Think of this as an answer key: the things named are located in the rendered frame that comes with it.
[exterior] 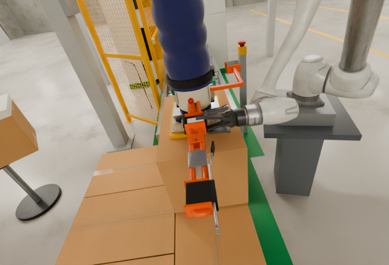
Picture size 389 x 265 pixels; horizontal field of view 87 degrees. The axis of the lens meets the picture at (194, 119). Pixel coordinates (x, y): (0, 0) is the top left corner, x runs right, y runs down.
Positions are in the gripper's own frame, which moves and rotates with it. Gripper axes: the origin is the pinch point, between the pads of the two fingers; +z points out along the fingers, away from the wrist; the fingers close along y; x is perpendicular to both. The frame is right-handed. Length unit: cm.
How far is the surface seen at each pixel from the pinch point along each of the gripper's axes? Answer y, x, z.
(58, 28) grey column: -31, 128, 105
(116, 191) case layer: 54, 16, 58
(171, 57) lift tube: -23.5, 18.2, 5.8
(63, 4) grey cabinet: -48, 126, 91
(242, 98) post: 62, 116, -48
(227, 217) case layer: 54, -11, -7
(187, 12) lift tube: -39.4, 16.4, -4.2
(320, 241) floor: 109, -6, -68
